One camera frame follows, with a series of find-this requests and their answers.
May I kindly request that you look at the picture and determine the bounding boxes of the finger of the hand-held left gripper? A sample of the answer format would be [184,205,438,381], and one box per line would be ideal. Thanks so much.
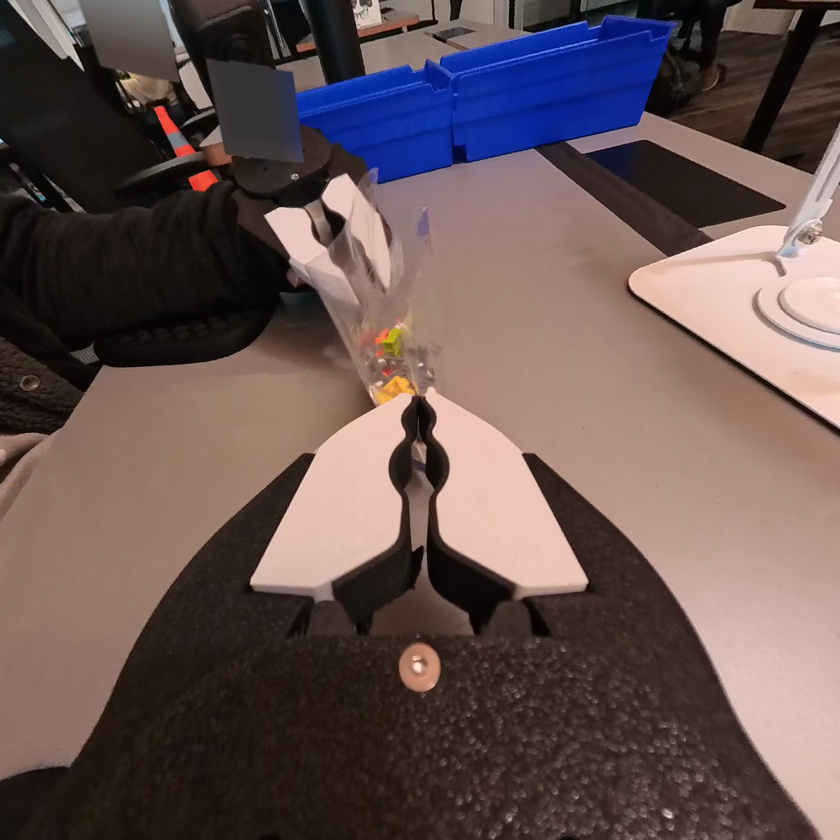
[322,176,395,290]
[264,205,358,309]

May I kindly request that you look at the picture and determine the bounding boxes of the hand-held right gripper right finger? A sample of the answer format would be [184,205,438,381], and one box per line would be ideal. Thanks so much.
[420,390,589,599]

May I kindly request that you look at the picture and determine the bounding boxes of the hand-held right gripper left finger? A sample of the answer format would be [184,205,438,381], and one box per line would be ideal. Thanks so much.
[249,394,421,601]

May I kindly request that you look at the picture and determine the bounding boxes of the clear plastic bag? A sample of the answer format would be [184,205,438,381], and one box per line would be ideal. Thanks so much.
[322,167,438,487]

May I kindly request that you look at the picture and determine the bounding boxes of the pile of lego pieces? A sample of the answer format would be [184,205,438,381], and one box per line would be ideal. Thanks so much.
[357,322,434,404]

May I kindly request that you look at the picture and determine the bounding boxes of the person's left forearm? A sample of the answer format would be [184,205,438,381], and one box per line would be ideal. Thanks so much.
[0,180,290,342]

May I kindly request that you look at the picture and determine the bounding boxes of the blue plastic bin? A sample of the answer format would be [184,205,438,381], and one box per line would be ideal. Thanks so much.
[440,14,677,164]
[295,59,457,183]

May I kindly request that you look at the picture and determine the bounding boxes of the orange traffic cone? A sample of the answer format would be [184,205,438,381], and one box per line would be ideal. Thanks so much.
[154,105,221,193]

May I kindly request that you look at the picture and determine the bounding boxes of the black water bottle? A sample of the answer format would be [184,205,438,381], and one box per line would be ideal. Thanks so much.
[302,0,367,83]

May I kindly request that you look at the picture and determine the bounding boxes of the black chair armrest pad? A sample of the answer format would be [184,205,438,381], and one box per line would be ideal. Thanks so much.
[95,305,277,368]

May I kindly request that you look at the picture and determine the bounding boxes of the grey desk wooden edge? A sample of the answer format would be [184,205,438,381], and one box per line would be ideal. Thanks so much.
[276,13,526,93]

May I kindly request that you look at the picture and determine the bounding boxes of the black office chair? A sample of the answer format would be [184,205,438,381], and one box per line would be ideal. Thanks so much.
[0,7,227,212]

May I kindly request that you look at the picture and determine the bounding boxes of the white stand base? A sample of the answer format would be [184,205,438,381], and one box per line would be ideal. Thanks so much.
[628,225,840,431]

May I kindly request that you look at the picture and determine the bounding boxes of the grey printed sweatshirt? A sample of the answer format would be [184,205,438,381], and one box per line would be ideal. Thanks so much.
[0,430,60,519]

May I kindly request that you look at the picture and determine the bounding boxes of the metal stand rod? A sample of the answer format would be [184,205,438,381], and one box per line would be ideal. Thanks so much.
[777,125,840,260]

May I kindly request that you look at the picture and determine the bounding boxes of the wooden desk black legs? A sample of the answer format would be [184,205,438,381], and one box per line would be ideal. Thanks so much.
[742,0,840,155]

